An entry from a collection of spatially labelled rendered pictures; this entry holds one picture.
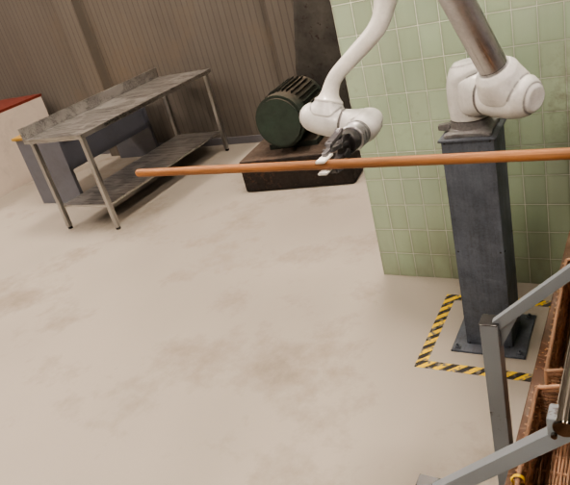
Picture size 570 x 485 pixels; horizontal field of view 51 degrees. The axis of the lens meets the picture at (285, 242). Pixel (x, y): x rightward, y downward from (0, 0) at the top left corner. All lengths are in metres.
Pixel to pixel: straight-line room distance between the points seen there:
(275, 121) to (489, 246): 2.72
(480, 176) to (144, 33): 5.17
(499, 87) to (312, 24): 3.37
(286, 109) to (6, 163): 4.09
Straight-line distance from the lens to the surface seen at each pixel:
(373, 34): 2.11
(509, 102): 2.23
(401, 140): 3.11
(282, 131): 4.94
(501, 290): 2.71
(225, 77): 6.58
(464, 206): 2.54
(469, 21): 2.11
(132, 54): 7.27
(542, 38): 2.83
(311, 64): 5.49
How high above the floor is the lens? 1.81
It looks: 26 degrees down
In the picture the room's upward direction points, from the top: 15 degrees counter-clockwise
